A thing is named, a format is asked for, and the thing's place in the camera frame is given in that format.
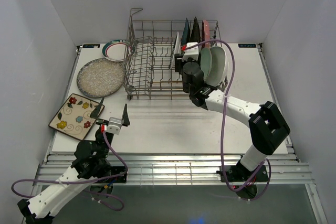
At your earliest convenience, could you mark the pink polka dot plate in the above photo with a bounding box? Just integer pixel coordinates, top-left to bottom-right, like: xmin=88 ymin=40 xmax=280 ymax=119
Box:
xmin=202 ymin=20 xmax=211 ymax=48

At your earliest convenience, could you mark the aluminium frame rail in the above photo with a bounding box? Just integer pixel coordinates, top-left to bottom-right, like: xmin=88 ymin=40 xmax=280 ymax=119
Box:
xmin=33 ymin=153 xmax=316 ymax=187

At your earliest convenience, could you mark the grey wire dish rack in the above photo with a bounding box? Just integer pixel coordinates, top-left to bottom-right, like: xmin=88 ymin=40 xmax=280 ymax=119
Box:
xmin=123 ymin=7 xmax=228 ymax=100

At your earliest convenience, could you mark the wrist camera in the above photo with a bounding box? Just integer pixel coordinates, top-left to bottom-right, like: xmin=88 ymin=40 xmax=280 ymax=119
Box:
xmin=181 ymin=42 xmax=199 ymax=61
xmin=100 ymin=117 xmax=123 ymax=135

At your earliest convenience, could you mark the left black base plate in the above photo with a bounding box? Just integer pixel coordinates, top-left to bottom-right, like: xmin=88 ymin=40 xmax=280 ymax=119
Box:
xmin=104 ymin=165 xmax=129 ymax=184

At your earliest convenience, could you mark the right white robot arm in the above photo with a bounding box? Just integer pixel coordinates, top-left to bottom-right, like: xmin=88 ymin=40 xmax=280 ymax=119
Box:
xmin=174 ymin=47 xmax=290 ymax=184

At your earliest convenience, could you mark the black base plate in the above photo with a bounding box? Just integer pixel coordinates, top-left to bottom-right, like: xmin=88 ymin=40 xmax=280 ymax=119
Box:
xmin=224 ymin=165 xmax=268 ymax=182
xmin=104 ymin=165 xmax=129 ymax=184

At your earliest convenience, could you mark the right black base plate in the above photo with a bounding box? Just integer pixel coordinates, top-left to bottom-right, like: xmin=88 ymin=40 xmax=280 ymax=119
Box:
xmin=224 ymin=165 xmax=268 ymax=182

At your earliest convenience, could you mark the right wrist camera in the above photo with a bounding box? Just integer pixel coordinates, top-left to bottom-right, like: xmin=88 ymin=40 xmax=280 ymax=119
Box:
xmin=181 ymin=42 xmax=199 ymax=61

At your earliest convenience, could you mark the white oval plate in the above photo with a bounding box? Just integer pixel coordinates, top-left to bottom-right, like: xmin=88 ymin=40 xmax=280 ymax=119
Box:
xmin=206 ymin=46 xmax=229 ymax=87

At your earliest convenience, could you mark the grey speckled round plate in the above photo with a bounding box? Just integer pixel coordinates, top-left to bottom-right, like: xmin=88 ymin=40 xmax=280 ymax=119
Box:
xmin=76 ymin=58 xmax=124 ymax=99

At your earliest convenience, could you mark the large teal red rimmed plate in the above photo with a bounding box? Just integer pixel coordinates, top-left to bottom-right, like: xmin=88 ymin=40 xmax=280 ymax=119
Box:
xmin=170 ymin=32 xmax=181 ymax=70

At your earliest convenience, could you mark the light green floral plate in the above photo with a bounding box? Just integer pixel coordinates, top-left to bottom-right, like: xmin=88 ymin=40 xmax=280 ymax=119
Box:
xmin=200 ymin=47 xmax=212 ymax=80

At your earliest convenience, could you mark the small teal red rimmed plate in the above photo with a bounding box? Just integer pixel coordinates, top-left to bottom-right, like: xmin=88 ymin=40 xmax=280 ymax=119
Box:
xmin=102 ymin=39 xmax=135 ymax=62

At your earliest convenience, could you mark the teal square plate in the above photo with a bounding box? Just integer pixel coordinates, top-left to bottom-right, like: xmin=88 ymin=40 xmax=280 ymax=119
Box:
xmin=181 ymin=18 xmax=190 ymax=46

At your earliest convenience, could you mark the cream floral square plate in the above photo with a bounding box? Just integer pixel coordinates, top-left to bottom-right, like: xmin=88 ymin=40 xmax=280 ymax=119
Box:
xmin=49 ymin=93 xmax=99 ymax=141

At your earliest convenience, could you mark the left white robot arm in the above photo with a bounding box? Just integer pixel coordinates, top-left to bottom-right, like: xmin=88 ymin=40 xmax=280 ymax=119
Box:
xmin=11 ymin=58 xmax=177 ymax=223

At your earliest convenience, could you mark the right XDOF label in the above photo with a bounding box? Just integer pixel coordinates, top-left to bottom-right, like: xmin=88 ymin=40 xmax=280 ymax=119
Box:
xmin=238 ymin=44 xmax=257 ymax=48

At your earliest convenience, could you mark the xdof label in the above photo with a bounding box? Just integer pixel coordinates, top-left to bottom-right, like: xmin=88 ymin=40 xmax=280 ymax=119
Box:
xmin=82 ymin=44 xmax=100 ymax=48
xmin=238 ymin=44 xmax=257 ymax=48

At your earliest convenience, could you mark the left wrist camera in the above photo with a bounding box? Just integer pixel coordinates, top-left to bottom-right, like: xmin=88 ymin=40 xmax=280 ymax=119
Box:
xmin=100 ymin=117 xmax=123 ymax=135

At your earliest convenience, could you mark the black floral square plate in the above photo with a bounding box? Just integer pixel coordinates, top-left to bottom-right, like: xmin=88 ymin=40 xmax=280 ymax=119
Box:
xmin=190 ymin=17 xmax=201 ymax=43

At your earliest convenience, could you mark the left XDOF label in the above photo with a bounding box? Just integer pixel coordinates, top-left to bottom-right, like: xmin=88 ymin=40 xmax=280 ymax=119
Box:
xmin=82 ymin=44 xmax=100 ymax=48

